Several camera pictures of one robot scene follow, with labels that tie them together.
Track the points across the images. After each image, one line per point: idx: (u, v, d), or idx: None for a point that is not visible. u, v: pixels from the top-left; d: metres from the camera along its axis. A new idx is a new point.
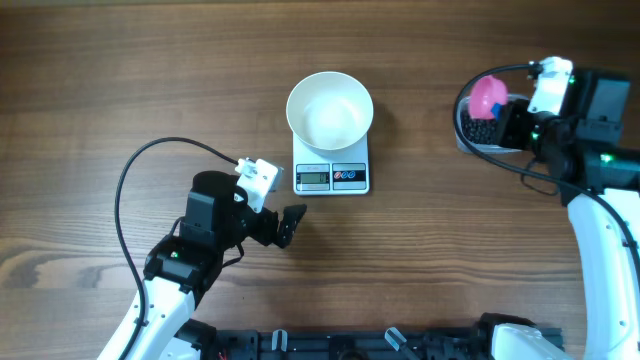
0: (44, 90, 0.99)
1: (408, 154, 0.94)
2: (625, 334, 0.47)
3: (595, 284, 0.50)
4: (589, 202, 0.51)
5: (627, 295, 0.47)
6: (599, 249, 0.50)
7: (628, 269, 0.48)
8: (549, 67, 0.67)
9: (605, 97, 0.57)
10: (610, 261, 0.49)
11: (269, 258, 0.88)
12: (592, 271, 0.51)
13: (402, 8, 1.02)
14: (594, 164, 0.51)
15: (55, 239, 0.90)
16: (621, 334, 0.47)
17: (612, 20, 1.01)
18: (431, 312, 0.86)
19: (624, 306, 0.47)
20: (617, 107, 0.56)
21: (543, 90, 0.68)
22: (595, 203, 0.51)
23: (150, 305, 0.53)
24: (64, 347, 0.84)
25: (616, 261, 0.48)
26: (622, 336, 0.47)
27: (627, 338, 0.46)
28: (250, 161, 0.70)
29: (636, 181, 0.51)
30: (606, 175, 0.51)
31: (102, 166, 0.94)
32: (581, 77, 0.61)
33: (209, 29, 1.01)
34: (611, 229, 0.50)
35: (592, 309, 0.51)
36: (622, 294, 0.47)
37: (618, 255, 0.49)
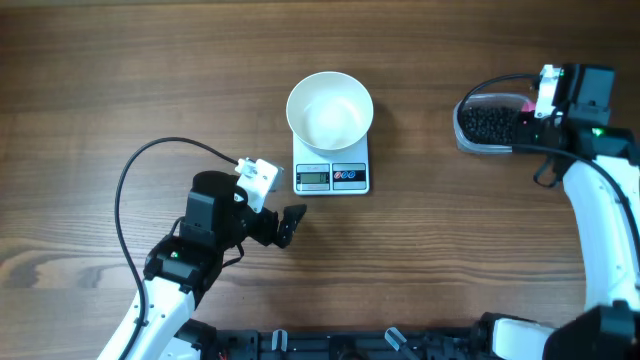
0: (44, 90, 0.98)
1: (408, 154, 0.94)
2: (623, 278, 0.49)
3: (592, 238, 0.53)
4: (581, 170, 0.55)
5: (622, 242, 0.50)
6: (594, 206, 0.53)
7: (621, 221, 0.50)
8: (543, 74, 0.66)
9: (592, 83, 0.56)
10: (605, 216, 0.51)
11: (269, 258, 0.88)
12: (587, 227, 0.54)
13: (402, 8, 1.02)
14: (587, 137, 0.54)
15: (55, 239, 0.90)
16: (617, 278, 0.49)
17: (612, 20, 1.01)
18: (431, 312, 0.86)
19: (620, 253, 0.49)
20: (605, 91, 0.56)
21: (545, 96, 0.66)
22: (589, 168, 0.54)
23: (150, 305, 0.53)
24: (64, 347, 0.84)
25: (611, 215, 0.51)
26: (619, 280, 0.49)
27: (624, 283, 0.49)
28: (250, 161, 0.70)
29: (626, 151, 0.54)
30: (598, 147, 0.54)
31: (102, 166, 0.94)
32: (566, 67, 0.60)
33: (209, 29, 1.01)
34: (604, 189, 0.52)
35: (591, 260, 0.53)
36: (617, 243, 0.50)
37: (611, 209, 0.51)
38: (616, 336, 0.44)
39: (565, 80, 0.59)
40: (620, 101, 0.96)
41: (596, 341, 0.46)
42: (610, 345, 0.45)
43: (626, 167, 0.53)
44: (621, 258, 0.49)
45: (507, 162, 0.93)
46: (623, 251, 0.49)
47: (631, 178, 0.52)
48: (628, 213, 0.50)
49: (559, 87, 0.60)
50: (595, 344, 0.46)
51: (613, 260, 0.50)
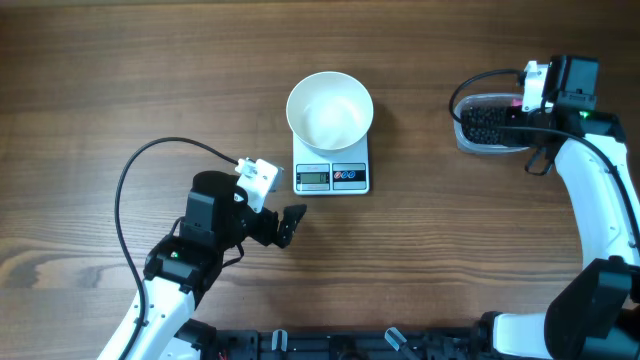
0: (45, 90, 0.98)
1: (408, 154, 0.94)
2: (618, 239, 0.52)
3: (585, 206, 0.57)
4: (570, 147, 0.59)
5: (614, 207, 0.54)
6: (586, 177, 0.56)
7: (613, 188, 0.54)
8: (529, 69, 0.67)
9: (578, 74, 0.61)
10: (597, 185, 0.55)
11: (269, 258, 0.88)
12: (579, 197, 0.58)
13: (402, 8, 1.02)
14: (575, 119, 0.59)
15: (55, 239, 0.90)
16: (611, 237, 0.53)
17: (612, 20, 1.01)
18: (431, 312, 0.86)
19: (612, 217, 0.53)
20: (590, 79, 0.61)
21: (531, 91, 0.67)
22: (577, 143, 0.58)
23: (150, 305, 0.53)
24: (65, 347, 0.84)
25: (602, 183, 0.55)
26: (613, 238, 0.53)
27: (618, 243, 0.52)
28: (250, 160, 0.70)
29: (612, 130, 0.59)
30: (587, 127, 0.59)
31: (102, 165, 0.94)
32: (553, 60, 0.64)
33: (209, 29, 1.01)
34: (594, 161, 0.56)
35: (584, 227, 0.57)
36: (608, 205, 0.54)
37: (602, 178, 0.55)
38: (615, 286, 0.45)
39: (552, 71, 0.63)
40: (620, 101, 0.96)
41: (595, 293, 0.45)
42: (610, 296, 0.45)
43: (613, 144, 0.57)
44: (614, 220, 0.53)
45: (507, 162, 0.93)
46: (615, 214, 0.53)
47: (618, 151, 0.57)
48: (618, 181, 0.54)
49: (547, 78, 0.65)
50: (595, 298, 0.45)
51: (607, 223, 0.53)
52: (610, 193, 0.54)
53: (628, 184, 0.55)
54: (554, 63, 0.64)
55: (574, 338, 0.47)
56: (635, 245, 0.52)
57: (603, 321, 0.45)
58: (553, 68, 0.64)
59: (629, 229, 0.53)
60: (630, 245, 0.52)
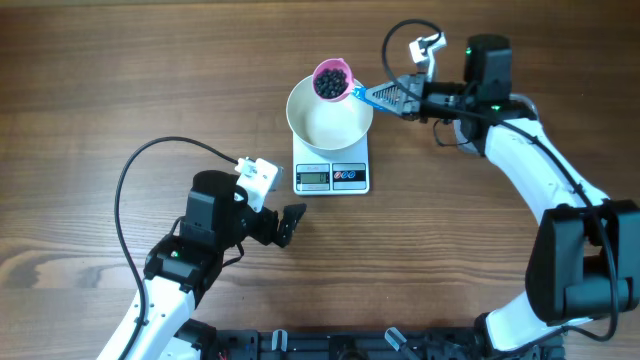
0: (44, 90, 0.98)
1: (408, 154, 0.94)
2: (563, 194, 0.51)
3: (527, 180, 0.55)
4: (495, 130, 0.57)
5: (546, 168, 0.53)
6: (507, 146, 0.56)
7: (542, 158, 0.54)
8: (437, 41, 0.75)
9: (493, 63, 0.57)
10: (517, 150, 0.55)
11: (269, 258, 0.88)
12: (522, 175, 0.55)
13: (403, 7, 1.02)
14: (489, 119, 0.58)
15: (54, 238, 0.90)
16: (550, 193, 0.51)
17: (613, 19, 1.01)
18: (430, 312, 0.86)
19: (547, 177, 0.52)
20: (506, 69, 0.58)
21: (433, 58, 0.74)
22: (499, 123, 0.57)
23: (150, 305, 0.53)
24: (65, 347, 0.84)
25: (531, 153, 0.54)
26: (552, 193, 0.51)
27: (559, 197, 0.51)
28: (250, 160, 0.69)
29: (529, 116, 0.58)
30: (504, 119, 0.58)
31: (102, 165, 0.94)
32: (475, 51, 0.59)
33: (210, 29, 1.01)
34: (516, 139, 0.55)
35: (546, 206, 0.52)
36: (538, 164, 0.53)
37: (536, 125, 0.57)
38: (572, 231, 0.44)
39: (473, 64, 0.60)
40: (621, 101, 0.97)
41: (557, 240, 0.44)
42: (567, 240, 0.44)
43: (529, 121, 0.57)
44: (550, 178, 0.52)
45: None
46: (549, 173, 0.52)
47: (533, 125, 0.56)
48: (536, 143, 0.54)
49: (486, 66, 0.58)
50: (558, 245, 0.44)
51: (543, 183, 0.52)
52: (544, 162, 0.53)
53: (553, 151, 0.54)
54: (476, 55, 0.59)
55: (555, 297, 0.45)
56: (575, 191, 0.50)
57: (571, 265, 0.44)
58: (475, 62, 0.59)
59: (566, 184, 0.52)
60: (571, 192, 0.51)
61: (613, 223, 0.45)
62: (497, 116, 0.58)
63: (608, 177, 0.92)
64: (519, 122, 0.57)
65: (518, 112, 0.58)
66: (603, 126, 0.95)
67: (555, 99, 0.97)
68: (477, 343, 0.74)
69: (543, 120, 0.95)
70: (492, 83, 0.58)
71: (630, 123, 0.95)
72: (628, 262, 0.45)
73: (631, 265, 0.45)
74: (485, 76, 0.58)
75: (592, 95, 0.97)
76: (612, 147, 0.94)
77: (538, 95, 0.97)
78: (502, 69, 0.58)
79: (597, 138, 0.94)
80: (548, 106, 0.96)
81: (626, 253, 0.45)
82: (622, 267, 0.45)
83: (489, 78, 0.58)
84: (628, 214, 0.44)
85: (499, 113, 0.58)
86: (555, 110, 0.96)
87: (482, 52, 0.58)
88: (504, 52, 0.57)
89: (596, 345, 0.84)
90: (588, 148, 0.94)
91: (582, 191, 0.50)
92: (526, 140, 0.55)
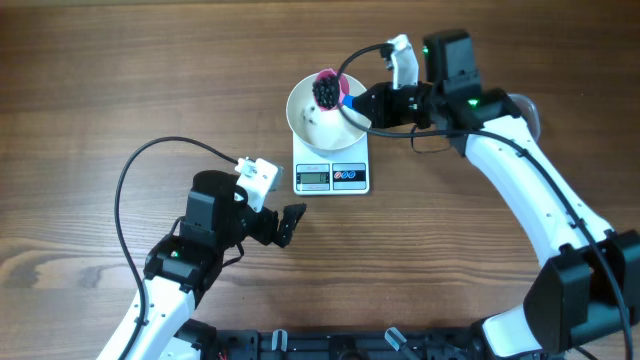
0: (44, 90, 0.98)
1: (408, 154, 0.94)
2: (564, 229, 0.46)
3: (521, 205, 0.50)
4: (480, 138, 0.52)
5: (544, 196, 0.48)
6: (497, 162, 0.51)
7: (536, 178, 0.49)
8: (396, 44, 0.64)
9: (455, 54, 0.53)
10: (509, 169, 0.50)
11: (269, 258, 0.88)
12: (511, 194, 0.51)
13: (402, 7, 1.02)
14: (470, 115, 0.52)
15: (55, 239, 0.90)
16: (552, 227, 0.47)
17: (612, 19, 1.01)
18: (430, 312, 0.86)
19: (543, 205, 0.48)
20: (468, 59, 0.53)
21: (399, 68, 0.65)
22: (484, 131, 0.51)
23: (150, 305, 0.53)
24: (65, 347, 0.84)
25: (524, 173, 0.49)
26: (553, 227, 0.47)
27: (559, 232, 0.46)
28: (250, 160, 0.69)
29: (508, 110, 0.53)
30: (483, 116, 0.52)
31: (102, 165, 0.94)
32: (432, 48, 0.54)
33: (210, 29, 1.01)
34: (504, 155, 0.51)
35: (544, 240, 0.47)
36: (533, 191, 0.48)
37: (519, 121, 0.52)
38: (578, 280, 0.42)
39: (430, 60, 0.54)
40: (621, 101, 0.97)
41: (564, 290, 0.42)
42: (573, 290, 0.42)
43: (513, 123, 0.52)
44: (547, 209, 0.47)
45: None
46: (547, 202, 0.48)
47: (521, 130, 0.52)
48: (530, 160, 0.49)
49: (447, 57, 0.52)
50: (564, 299, 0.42)
51: (540, 213, 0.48)
52: (540, 186, 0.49)
53: (545, 164, 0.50)
54: (434, 50, 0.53)
55: (563, 341, 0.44)
56: (577, 226, 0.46)
57: (577, 311, 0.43)
58: (433, 57, 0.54)
59: (566, 215, 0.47)
60: (575, 227, 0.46)
61: (618, 258, 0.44)
62: (475, 115, 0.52)
63: (608, 177, 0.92)
64: (509, 134, 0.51)
65: (498, 104, 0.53)
66: (602, 126, 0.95)
67: (555, 99, 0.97)
68: (478, 349, 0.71)
69: (543, 120, 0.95)
70: (459, 74, 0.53)
71: (629, 123, 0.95)
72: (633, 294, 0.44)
73: (634, 295, 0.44)
74: (448, 67, 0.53)
75: (592, 95, 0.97)
76: (611, 147, 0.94)
77: (537, 95, 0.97)
78: (464, 58, 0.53)
79: (597, 138, 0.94)
80: (548, 106, 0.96)
81: (633, 285, 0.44)
82: (627, 298, 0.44)
83: (454, 68, 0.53)
84: (632, 249, 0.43)
85: (476, 110, 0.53)
86: (555, 110, 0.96)
87: (438, 42, 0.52)
88: (463, 40, 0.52)
89: (595, 345, 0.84)
90: (588, 148, 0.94)
91: (584, 226, 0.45)
92: (517, 154, 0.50)
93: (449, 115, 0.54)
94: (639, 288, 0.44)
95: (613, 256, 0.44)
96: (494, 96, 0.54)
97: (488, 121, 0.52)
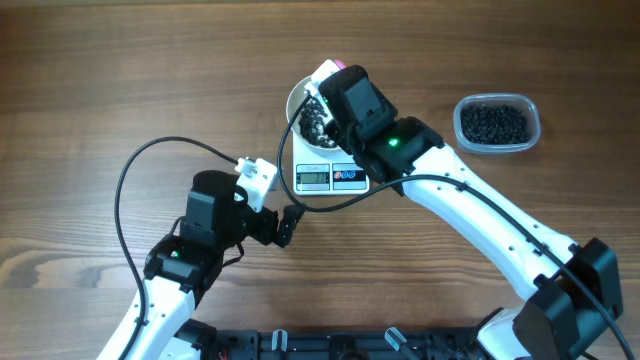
0: (44, 90, 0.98)
1: None
2: (529, 257, 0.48)
3: (482, 240, 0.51)
4: (421, 183, 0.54)
5: (499, 229, 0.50)
6: (446, 203, 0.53)
7: (484, 210, 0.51)
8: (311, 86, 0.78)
9: (356, 101, 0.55)
10: (460, 210, 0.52)
11: (269, 258, 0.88)
12: (470, 231, 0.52)
13: (402, 7, 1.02)
14: (392, 158, 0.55)
15: (55, 238, 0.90)
16: (517, 259, 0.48)
17: (612, 19, 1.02)
18: (431, 312, 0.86)
19: (499, 240, 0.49)
20: (371, 98, 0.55)
21: None
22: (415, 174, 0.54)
23: (150, 305, 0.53)
24: (64, 347, 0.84)
25: (474, 207, 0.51)
26: (517, 258, 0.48)
27: (526, 261, 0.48)
28: (250, 160, 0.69)
29: (427, 141, 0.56)
30: (405, 154, 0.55)
31: (102, 165, 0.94)
32: (329, 98, 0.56)
33: (210, 29, 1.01)
34: (446, 192, 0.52)
35: (516, 274, 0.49)
36: (486, 226, 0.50)
37: (449, 153, 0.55)
38: (562, 312, 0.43)
39: (334, 107, 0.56)
40: (621, 101, 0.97)
41: (554, 326, 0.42)
42: (561, 319, 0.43)
43: (441, 156, 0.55)
44: (503, 242, 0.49)
45: (509, 163, 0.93)
46: (502, 235, 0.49)
47: (452, 162, 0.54)
48: (474, 195, 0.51)
49: (348, 106, 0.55)
50: (556, 331, 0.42)
51: (502, 248, 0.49)
52: (491, 218, 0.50)
53: (485, 191, 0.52)
54: (333, 99, 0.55)
55: None
56: (542, 253, 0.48)
57: (569, 335, 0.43)
58: (336, 105, 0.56)
59: (526, 242, 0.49)
60: (537, 252, 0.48)
61: (590, 271, 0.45)
62: (399, 155, 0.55)
63: (609, 177, 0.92)
64: (445, 173, 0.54)
65: (418, 137, 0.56)
66: (602, 126, 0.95)
67: (554, 99, 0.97)
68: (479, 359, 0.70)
69: (543, 120, 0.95)
70: (368, 115, 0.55)
71: (629, 123, 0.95)
72: (613, 297, 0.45)
73: (614, 295, 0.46)
74: (355, 114, 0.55)
75: (592, 95, 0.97)
76: (612, 147, 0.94)
77: (538, 95, 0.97)
78: (366, 99, 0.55)
79: (597, 138, 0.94)
80: (549, 106, 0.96)
81: (608, 289, 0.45)
82: (609, 302, 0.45)
83: (361, 112, 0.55)
84: (599, 258, 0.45)
85: (399, 149, 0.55)
86: (555, 110, 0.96)
87: (337, 90, 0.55)
88: (359, 82, 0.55)
89: (595, 345, 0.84)
90: (589, 148, 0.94)
91: (546, 249, 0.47)
92: (460, 191, 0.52)
93: (374, 159, 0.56)
94: (615, 288, 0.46)
95: (582, 269, 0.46)
96: (411, 130, 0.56)
97: (415, 159, 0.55)
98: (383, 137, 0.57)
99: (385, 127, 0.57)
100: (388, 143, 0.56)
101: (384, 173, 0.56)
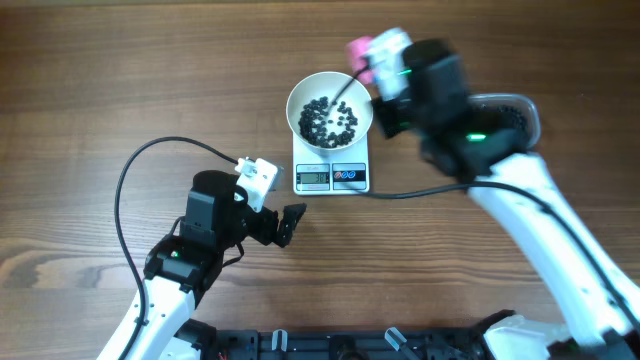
0: (44, 90, 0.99)
1: (408, 154, 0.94)
2: (602, 306, 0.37)
3: (556, 276, 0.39)
4: (497, 191, 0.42)
5: (575, 265, 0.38)
6: (517, 221, 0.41)
7: (563, 240, 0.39)
8: None
9: (439, 80, 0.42)
10: (535, 232, 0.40)
11: (269, 258, 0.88)
12: (536, 258, 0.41)
13: (402, 7, 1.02)
14: (470, 153, 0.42)
15: (55, 238, 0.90)
16: (587, 304, 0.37)
17: (612, 19, 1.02)
18: (431, 312, 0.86)
19: (577, 278, 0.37)
20: (456, 79, 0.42)
21: None
22: (497, 181, 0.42)
23: (150, 305, 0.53)
24: (64, 347, 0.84)
25: (551, 235, 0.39)
26: (587, 304, 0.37)
27: (598, 310, 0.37)
28: (250, 160, 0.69)
29: (513, 144, 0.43)
30: (485, 152, 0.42)
31: (102, 165, 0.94)
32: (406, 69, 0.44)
33: (210, 29, 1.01)
34: (521, 208, 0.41)
35: (581, 319, 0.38)
36: (561, 259, 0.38)
37: (535, 165, 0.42)
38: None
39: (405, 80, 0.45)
40: (621, 102, 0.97)
41: None
42: None
43: (527, 166, 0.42)
44: (575, 281, 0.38)
45: None
46: (578, 273, 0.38)
47: (535, 175, 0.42)
48: (559, 221, 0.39)
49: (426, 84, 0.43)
50: None
51: (572, 288, 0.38)
52: (569, 251, 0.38)
53: (573, 221, 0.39)
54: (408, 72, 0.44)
55: None
56: (619, 304, 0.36)
57: None
58: (408, 80, 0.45)
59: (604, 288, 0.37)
60: (614, 303, 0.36)
61: None
62: (480, 152, 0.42)
63: (608, 177, 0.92)
64: (527, 188, 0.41)
65: (502, 135, 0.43)
66: (602, 127, 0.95)
67: (555, 99, 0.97)
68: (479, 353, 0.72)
69: (543, 120, 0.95)
70: (452, 100, 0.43)
71: (628, 123, 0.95)
72: None
73: None
74: (435, 96, 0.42)
75: (592, 95, 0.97)
76: (611, 148, 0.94)
77: (538, 95, 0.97)
78: (452, 80, 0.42)
79: (597, 139, 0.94)
80: (549, 106, 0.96)
81: None
82: None
83: (445, 93, 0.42)
84: None
85: (481, 144, 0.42)
86: (555, 110, 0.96)
87: (419, 64, 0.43)
88: (448, 59, 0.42)
89: None
90: (588, 148, 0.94)
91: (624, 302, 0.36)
92: (544, 213, 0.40)
93: (449, 152, 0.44)
94: None
95: None
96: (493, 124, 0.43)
97: (498, 164, 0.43)
98: (461, 126, 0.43)
99: (464, 112, 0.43)
100: (467, 135, 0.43)
101: (455, 166, 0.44)
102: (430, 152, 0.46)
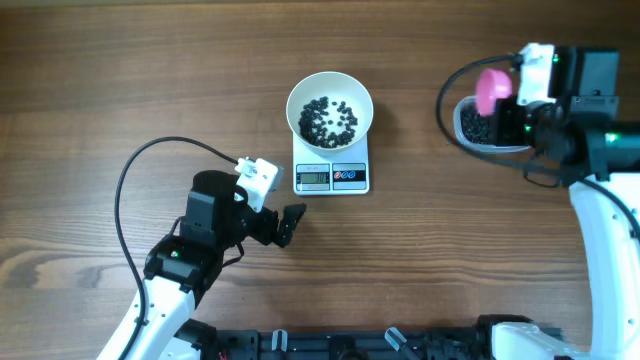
0: (44, 90, 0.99)
1: (408, 154, 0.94)
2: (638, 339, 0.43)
3: (608, 294, 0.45)
4: (599, 197, 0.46)
5: (631, 296, 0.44)
6: (602, 232, 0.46)
7: (631, 271, 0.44)
8: (529, 53, 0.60)
9: (593, 71, 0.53)
10: (614, 251, 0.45)
11: (269, 258, 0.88)
12: (596, 268, 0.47)
13: (402, 7, 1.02)
14: (598, 145, 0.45)
15: (55, 238, 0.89)
16: (625, 331, 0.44)
17: (613, 19, 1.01)
18: (430, 312, 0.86)
19: (630, 307, 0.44)
20: (608, 80, 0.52)
21: (531, 79, 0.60)
22: (606, 186, 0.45)
23: (150, 305, 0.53)
24: (64, 347, 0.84)
25: (621, 263, 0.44)
26: (626, 331, 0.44)
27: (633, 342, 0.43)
28: (250, 160, 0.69)
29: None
30: (612, 154, 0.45)
31: (102, 166, 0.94)
32: (567, 56, 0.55)
33: (210, 29, 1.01)
34: (615, 226, 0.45)
35: (609, 335, 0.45)
36: (624, 284, 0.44)
37: None
38: None
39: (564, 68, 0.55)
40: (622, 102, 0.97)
41: None
42: None
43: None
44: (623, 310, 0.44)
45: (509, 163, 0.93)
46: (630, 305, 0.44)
47: None
48: None
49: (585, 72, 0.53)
50: None
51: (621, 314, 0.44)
52: (631, 283, 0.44)
53: None
54: (569, 60, 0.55)
55: None
56: None
57: None
58: (568, 68, 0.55)
59: None
60: None
61: None
62: (606, 148, 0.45)
63: None
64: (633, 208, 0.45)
65: None
66: None
67: None
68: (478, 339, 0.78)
69: None
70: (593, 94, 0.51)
71: None
72: None
73: None
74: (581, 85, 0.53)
75: None
76: None
77: None
78: (602, 77, 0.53)
79: None
80: None
81: None
82: None
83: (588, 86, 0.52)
84: None
85: (615, 144, 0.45)
86: None
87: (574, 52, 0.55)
88: (609, 56, 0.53)
89: None
90: None
91: None
92: (629, 240, 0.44)
93: (574, 138, 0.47)
94: None
95: None
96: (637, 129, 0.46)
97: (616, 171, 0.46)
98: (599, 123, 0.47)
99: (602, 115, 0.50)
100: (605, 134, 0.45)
101: (574, 152, 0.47)
102: (552, 139, 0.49)
